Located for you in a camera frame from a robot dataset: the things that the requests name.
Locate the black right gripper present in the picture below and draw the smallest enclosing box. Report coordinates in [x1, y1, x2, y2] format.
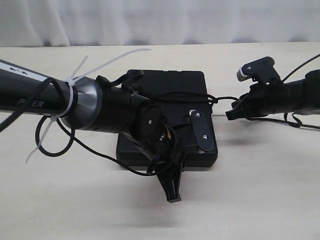
[225, 83, 270, 121]

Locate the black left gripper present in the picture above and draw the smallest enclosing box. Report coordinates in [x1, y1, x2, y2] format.
[146, 122, 193, 203]

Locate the black cord with frayed knot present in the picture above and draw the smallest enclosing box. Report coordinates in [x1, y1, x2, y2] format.
[147, 92, 245, 118]

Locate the black plastic carry case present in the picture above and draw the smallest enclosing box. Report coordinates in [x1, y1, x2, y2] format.
[116, 70, 218, 168]

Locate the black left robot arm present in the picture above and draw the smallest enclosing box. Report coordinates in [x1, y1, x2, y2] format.
[0, 60, 184, 203]

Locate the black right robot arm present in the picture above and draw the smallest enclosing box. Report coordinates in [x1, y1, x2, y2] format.
[226, 69, 320, 121]

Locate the white zip tie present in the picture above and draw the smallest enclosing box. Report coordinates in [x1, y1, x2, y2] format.
[24, 48, 152, 165]

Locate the white backdrop curtain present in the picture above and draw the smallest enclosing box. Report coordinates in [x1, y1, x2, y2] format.
[0, 0, 320, 47]

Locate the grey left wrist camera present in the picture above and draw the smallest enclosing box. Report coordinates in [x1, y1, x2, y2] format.
[181, 109, 215, 154]

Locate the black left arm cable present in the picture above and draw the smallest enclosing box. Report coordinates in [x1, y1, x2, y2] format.
[0, 68, 161, 177]

